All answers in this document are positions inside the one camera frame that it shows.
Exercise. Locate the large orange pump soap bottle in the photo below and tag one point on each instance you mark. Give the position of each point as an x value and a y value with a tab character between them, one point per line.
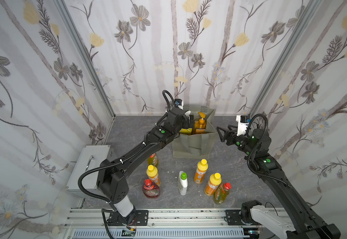
200	125

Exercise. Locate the green fabric shopping bag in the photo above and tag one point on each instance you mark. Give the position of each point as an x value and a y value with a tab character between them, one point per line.
196	146

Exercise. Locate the green bottle red cap front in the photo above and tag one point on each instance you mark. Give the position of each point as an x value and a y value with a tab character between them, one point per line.
221	193

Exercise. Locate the red soap bottle red cap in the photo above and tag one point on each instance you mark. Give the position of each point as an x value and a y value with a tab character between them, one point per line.
150	189

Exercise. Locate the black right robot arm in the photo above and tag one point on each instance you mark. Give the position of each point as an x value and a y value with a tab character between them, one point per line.
304	223

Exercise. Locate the green bottle red cap rear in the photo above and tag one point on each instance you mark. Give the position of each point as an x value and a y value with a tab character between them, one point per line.
153	160

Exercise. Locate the white bottle green cap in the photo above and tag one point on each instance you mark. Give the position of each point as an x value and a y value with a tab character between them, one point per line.
182	183

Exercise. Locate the orange bottle yellow cap middle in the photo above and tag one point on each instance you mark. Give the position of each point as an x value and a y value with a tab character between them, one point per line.
201	169

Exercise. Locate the orange bottle yellow cap left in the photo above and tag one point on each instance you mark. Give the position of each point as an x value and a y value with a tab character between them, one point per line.
152	173

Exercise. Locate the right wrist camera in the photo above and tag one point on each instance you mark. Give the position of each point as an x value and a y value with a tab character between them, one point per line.
243	122

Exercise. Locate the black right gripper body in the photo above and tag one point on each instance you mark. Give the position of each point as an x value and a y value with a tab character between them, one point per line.
228	136

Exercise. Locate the orange bottle yellow cap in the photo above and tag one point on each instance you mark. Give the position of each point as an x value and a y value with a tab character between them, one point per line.
152	173
201	169
214	181

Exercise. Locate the large yellow pump soap bottle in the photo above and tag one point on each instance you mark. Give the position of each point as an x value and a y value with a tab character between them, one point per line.
188	130

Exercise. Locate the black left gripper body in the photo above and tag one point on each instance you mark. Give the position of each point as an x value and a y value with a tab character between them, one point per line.
187	120

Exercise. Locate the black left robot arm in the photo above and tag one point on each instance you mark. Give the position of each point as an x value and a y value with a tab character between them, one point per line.
112	175

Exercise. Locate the orange bottle yellow cap right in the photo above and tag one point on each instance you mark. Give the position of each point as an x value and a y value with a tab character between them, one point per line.
214	181

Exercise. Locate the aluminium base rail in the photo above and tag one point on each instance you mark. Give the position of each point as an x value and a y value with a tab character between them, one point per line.
205	223

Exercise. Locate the green bottle red cap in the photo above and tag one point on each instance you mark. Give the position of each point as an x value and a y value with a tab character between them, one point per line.
153	160
221	193

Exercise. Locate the grey metal box with handle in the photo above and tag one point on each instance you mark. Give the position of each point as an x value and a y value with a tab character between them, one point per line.
90	157

